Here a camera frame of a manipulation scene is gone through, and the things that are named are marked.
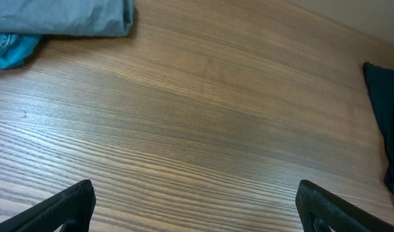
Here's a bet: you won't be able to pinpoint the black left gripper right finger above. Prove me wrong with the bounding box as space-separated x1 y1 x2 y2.
295 180 394 232

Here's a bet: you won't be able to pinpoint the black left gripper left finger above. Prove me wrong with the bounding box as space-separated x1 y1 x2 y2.
0 179 96 232

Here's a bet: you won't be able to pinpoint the grey shorts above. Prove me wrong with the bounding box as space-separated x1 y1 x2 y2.
0 0 135 37

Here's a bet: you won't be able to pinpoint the black shirt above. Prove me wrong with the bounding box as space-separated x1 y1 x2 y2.
362 62 394 194

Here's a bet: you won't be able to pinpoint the folded blue denim jeans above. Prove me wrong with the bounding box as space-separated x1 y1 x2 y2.
0 33 42 70

